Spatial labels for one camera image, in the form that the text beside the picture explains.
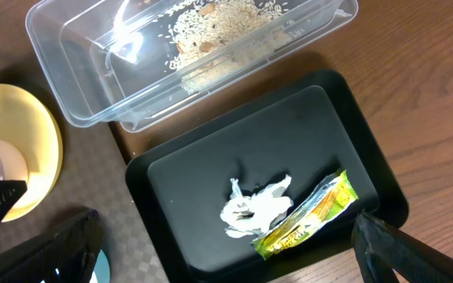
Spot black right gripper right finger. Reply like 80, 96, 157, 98
352, 212, 453, 282

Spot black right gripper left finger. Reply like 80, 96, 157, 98
0, 209, 104, 283

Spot light blue bowl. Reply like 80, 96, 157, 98
90, 250, 111, 283

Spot green orange snack wrapper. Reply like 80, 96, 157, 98
251, 170, 359, 259

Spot white tissue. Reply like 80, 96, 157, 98
220, 175, 293, 238

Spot rice leftovers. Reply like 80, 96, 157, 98
166, 0, 291, 94

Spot black waste tray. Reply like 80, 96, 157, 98
126, 70, 409, 282

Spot brown serving tray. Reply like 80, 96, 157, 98
0, 71, 168, 283

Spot yellow plate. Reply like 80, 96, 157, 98
0, 83, 63, 222

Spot clear plastic container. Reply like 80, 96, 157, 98
25, 0, 359, 133

